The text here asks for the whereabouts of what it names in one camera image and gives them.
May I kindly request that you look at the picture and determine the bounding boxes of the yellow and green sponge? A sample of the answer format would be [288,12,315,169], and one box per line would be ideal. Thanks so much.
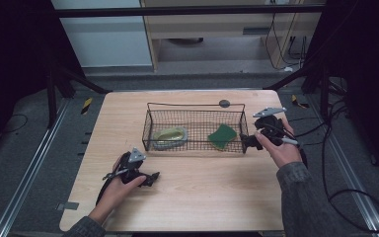
[207,122,239,151]

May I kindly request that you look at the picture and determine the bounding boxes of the right hand-held gripper cable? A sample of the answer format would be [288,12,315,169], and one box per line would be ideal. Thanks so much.
[280,136,309,169]

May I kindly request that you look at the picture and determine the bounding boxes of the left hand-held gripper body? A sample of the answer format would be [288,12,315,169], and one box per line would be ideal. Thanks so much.
[119,147,147,185]

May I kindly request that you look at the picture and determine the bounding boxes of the grey tape strip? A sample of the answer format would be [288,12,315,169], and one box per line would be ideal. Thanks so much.
[56,201,80,211]

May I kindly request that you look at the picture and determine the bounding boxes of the black metal stand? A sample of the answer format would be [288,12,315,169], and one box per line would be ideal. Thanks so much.
[44,62,113,130]
[263,60,331,123]

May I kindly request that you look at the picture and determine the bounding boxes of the person's left hand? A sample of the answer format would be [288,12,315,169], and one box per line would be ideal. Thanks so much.
[96,154,147,215]

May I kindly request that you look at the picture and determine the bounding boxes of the person's right hand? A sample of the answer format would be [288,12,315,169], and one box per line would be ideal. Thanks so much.
[254,117,303,169]

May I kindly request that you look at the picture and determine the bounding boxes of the white cabinet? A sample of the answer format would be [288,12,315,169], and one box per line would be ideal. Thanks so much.
[50,0,154,68]

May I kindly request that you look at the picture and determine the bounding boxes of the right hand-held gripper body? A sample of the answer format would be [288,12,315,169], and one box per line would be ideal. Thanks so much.
[252,107,288,147]

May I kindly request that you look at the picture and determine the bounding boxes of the black wire basket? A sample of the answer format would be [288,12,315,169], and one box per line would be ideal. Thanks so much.
[141,102,251,155]

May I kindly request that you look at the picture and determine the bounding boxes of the yellow and black floor tape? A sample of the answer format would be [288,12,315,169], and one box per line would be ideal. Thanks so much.
[80,97,94,116]
[290,94,310,110]

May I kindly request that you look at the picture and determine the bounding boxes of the light wooden desk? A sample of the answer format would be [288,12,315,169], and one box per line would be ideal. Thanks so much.
[139,0,327,72]

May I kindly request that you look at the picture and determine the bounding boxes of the left hand-held gripper cable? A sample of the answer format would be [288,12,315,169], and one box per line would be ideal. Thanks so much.
[95,168,130,206]

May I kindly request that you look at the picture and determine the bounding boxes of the hand-held gripper cable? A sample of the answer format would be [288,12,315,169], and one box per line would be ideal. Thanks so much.
[280,136,309,169]
[95,168,130,206]

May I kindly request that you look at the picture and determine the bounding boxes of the thin black floor cable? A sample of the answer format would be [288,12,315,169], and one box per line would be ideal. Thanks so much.
[0,113,30,135]

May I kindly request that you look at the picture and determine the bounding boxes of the metal floor rail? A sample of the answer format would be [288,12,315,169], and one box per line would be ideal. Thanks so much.
[305,95,379,237]
[0,98,71,237]

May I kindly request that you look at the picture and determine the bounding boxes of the black hanging desk cables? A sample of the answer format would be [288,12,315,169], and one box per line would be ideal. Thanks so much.
[264,12,310,72]

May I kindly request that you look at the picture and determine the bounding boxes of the black horizontal frame bar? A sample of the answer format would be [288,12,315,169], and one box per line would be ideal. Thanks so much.
[50,4,327,19]

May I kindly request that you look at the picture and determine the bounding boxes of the long black floor cable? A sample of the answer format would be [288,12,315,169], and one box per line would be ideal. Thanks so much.
[289,98,379,233]

